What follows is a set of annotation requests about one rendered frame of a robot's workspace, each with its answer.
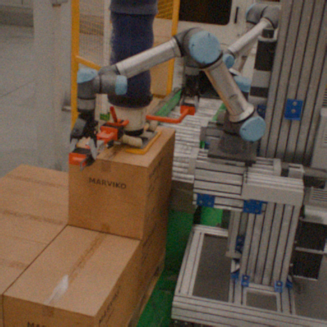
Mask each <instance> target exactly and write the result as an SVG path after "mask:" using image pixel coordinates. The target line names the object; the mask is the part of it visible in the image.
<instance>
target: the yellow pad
mask: <svg viewBox="0 0 327 327"><path fill-rule="evenodd" d="M144 131H145V132H152V131H151V130H150V129H144ZM161 134H162V132H161V131H158V130H155V132H153V134H152V136H151V137H150V138H149V140H146V139H144V138H143V137H139V138H140V139H141V141H142V146H141V147H140V148H136V147H135V146H132V145H129V146H128V147H127V148H126V149H125V151H126V152H128V153H135V154H140V155H145V154H146V153H147V151H148V150H149V149H150V147H151V146H152V145H153V144H154V143H155V142H156V140H157V138H159V136H160V135H161Z"/></svg>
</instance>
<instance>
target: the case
mask: <svg viewBox="0 0 327 327"><path fill-rule="evenodd" d="M155 130H158V131H161V132H162V134H161V135H160V136H159V138H157V140H156V142H155V143H154V144H153V145H152V146H151V147H150V149H149V150H148V151H147V153H146V154H145V155H140V154H135V153H128V152H126V151H125V149H126V148H127V147H128V146H129V145H128V144H125V143H121V144H114V147H112V148H110V149H104V150H103V151H102V152H101V153H100V154H99V155H98V156H97V157H96V161H95V162H94V163H93V164H92V165H91V166H85V168H83V170H82V171H80V166H79V165H74V164H70V163H69V180H68V225H70V226H74V227H80V228H84V229H90V230H94V231H100V232H106V233H109V234H115V235H120V236H126V237H129V238H135V239H138V240H142V239H143V237H144V236H145V235H146V233H147V232H148V230H149V228H150V226H151V224H152V223H153V220H154V219H155V217H156V216H157V214H158V212H159V211H160V208H161V207H162V205H163V203H164V201H165V199H166V198H167V196H168V194H169V192H170V191H171V179H172V165H173V157H174V143H176V129H173V128H166V127H161V126H157V127H156V129H155Z"/></svg>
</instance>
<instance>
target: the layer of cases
mask: <svg viewBox="0 0 327 327"><path fill-rule="evenodd" d="M68 180H69V173H67V172H60V171H53V170H50V169H46V168H42V167H36V166H32V165H25V164H21V165H19V166H18V167H17V168H15V169H14V170H12V171H11V172H9V173H8V174H7V175H5V176H4V177H2V178H0V327H125V326H126V324H127V322H128V321H129V320H130V318H131V316H132V314H133V311H134V310H135V308H136V306H137V303H138V301H139V299H140V297H141V295H142V293H143V291H144V288H145V286H146V284H147V283H148V282H149V280H150V278H151V276H152V274H153V272H154V270H155V268H156V266H157V264H158V262H159V260H160V258H161V256H162V254H163V251H164V249H165V242H166V234H167V221H168V213H169V199H170V193H169V194H168V196H167V198H166V199H165V201H164V203H163V205H162V207H161V208H160V211H159V212H158V214H157V216H156V217H155V219H154V220H153V223H152V224H151V226H150V228H149V230H148V232H147V233H146V235H145V236H144V237H143V239H142V240H138V239H135V238H129V237H126V236H120V235H115V234H109V233H106V232H100V231H94V230H90V229H84V228H80V227H74V226H70V225H68Z"/></svg>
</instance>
